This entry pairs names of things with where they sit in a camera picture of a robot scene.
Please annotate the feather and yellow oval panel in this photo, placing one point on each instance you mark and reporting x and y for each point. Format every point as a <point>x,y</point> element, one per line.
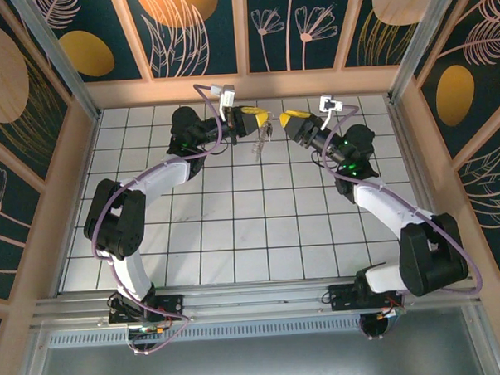
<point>120,56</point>

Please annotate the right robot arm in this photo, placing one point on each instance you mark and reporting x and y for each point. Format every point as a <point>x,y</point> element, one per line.
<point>431,262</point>

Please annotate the grey metal sheet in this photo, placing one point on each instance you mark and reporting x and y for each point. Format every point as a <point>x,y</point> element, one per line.
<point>257,361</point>

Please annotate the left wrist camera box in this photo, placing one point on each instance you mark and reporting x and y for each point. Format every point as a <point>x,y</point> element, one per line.
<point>227,97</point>

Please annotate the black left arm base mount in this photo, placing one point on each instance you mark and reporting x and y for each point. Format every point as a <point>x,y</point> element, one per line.
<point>168,303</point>

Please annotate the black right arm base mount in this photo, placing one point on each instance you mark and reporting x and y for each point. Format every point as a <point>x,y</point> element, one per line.
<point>346,295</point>

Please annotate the long aluminium base rail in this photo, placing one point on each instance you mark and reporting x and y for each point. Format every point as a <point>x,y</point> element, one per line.
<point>255,299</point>

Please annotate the pink and gold leaves panel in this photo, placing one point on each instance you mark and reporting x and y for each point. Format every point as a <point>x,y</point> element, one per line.
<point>491,193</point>

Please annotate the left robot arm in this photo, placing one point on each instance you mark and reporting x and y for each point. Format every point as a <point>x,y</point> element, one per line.
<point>114,218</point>

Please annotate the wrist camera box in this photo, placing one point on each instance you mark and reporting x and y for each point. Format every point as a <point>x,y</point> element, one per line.
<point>331,103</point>
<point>227,97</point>

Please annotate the pink flowers wall panel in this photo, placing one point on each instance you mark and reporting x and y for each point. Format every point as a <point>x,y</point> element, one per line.
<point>277,49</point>

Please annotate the aluminium side rail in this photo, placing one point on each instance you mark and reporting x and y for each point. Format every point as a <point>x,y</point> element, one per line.
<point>406,147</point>

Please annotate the yellow oval fern panel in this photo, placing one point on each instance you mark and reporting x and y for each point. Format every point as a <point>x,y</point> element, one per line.
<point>455,95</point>

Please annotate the orange sun leaves panel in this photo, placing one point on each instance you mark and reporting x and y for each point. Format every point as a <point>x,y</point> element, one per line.
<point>175,4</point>

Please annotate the peach circle gold grass panel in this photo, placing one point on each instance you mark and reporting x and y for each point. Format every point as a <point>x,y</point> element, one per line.
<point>391,3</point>

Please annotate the aluminium corner post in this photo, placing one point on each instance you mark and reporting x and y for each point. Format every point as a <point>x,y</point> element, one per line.
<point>421,43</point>
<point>65,67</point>

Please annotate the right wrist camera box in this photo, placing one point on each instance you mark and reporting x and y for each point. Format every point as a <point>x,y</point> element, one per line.
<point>331,103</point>

